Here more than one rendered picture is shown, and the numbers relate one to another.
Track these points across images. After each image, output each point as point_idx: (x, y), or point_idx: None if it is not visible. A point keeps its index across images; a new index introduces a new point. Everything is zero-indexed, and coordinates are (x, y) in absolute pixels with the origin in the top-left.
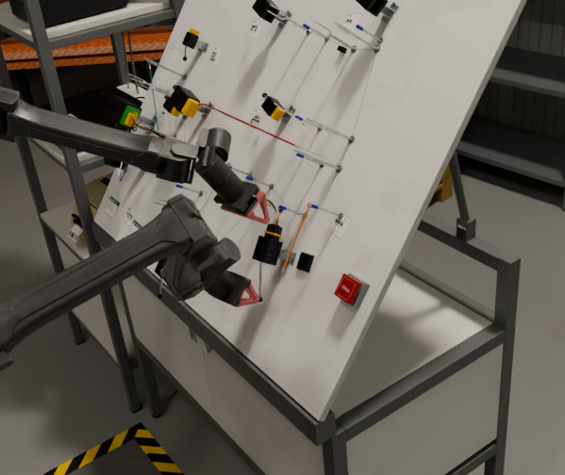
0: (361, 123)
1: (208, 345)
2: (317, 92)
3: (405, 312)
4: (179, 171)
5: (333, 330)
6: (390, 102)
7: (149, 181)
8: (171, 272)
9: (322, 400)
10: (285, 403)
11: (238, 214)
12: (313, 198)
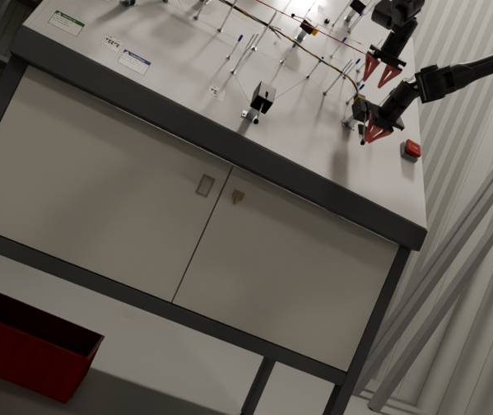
0: (360, 65)
1: (284, 184)
2: (317, 35)
3: None
4: (415, 11)
5: (405, 174)
6: None
7: (137, 22)
8: None
9: (421, 216)
10: (395, 221)
11: (372, 72)
12: (348, 95)
